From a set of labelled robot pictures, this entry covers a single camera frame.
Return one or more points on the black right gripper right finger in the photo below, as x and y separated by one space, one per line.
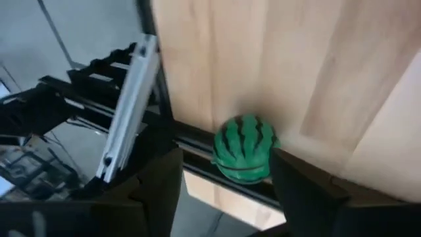
302 197

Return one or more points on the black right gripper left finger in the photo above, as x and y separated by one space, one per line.
161 184

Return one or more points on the green striped toy watermelon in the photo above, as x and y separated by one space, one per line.
243 148

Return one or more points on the silver aluminium extrusion bar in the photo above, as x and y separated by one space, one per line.
131 108

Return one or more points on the black aluminium table frame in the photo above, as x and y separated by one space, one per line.
194 136

